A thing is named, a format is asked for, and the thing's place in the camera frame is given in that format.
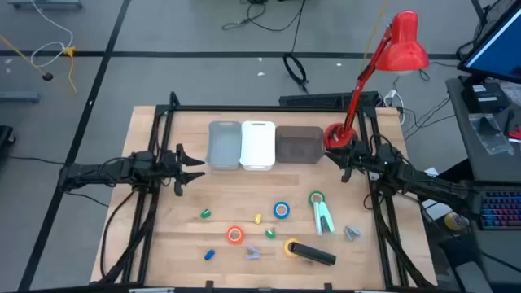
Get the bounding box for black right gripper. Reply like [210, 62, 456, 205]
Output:
[324, 140, 374, 183]

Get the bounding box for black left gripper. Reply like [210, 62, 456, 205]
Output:
[154, 142, 206, 197]

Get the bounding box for mint green stapler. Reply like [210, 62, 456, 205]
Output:
[312, 199, 336, 237]

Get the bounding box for orange tape roll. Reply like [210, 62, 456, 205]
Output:
[225, 225, 246, 245]

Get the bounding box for blue tape roll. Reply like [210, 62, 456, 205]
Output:
[272, 201, 291, 221]

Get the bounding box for green tape roll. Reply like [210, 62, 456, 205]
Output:
[308, 190, 326, 208]

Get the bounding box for yellow tape roll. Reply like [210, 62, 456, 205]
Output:
[282, 238, 302, 258]

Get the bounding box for grey plastic bin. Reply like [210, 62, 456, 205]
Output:
[205, 120, 243, 171]

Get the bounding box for brown translucent plastic bin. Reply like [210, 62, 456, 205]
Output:
[274, 125, 326, 165]

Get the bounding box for black power strip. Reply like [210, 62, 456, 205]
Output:
[278, 91, 382, 110]

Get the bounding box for white plastic bin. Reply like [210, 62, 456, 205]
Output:
[239, 120, 277, 172]

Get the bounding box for white charger plug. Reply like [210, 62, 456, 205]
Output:
[382, 89, 406, 125]

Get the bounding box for white paper sheet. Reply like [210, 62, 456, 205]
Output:
[422, 166, 453, 221]

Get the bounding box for red desk lamp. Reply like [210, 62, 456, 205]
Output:
[323, 10, 431, 151]

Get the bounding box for yellow round container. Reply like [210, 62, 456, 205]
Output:
[444, 209, 470, 232]

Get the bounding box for grey side desk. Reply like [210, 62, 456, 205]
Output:
[445, 75, 521, 184]

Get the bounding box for clear plastic bag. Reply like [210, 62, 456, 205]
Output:
[467, 112, 514, 155]

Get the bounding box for black mini computer box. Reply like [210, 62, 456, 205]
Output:
[461, 82, 510, 114]

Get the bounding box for backlit rainbow keyboard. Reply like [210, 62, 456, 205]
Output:
[474, 189, 521, 232]

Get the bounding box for grey metal furniture base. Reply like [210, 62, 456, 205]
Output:
[7, 0, 82, 10]
[0, 91, 41, 103]

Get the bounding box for computer monitor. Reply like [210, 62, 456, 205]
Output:
[458, 0, 521, 85]

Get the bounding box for black aluminium table frame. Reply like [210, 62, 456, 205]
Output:
[90, 91, 439, 293]

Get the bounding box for coiled black floor cable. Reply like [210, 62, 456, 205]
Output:
[282, 52, 310, 94]

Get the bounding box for black cables beside table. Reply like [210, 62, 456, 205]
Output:
[402, 97, 457, 142]

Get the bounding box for black left arm cable loom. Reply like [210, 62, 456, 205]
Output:
[99, 187, 138, 282]

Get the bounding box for yellow hanging cable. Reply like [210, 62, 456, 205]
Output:
[361, 0, 387, 70]

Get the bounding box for loose black floor cables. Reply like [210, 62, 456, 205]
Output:
[221, 0, 307, 56]

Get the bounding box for yellow floor cable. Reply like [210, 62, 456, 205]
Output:
[0, 34, 78, 94]

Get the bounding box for white floor cable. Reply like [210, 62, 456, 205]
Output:
[30, 0, 74, 68]

